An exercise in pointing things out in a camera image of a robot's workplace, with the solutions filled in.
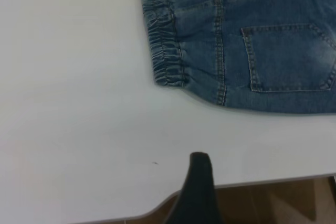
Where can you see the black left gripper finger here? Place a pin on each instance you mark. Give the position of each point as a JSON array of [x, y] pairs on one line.
[[199, 195]]

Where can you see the blue denim children's jeans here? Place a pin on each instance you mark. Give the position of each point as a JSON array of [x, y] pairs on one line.
[[262, 64]]

